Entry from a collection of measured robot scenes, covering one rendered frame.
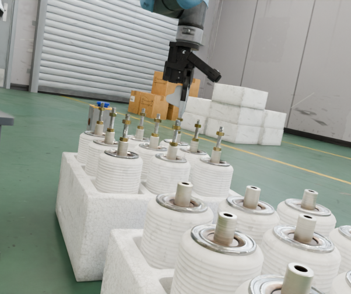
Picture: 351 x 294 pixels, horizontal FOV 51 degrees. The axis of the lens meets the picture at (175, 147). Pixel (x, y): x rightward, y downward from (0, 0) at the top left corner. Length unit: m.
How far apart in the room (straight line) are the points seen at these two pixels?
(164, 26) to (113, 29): 1.09
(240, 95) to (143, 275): 3.14
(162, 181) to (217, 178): 0.14
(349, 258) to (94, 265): 0.48
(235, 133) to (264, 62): 3.73
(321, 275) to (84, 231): 0.45
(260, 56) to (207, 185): 6.43
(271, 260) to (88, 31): 5.98
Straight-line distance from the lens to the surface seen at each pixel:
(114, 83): 6.58
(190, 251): 0.40
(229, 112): 3.61
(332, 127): 6.30
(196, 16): 1.07
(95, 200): 0.73
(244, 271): 0.40
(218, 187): 0.86
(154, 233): 0.50
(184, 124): 4.02
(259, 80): 7.13
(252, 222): 0.54
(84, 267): 0.78
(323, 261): 0.47
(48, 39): 6.05
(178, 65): 1.06
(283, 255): 0.47
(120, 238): 0.56
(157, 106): 4.64
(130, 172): 0.76
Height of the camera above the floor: 0.41
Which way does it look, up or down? 9 degrees down
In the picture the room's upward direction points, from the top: 10 degrees clockwise
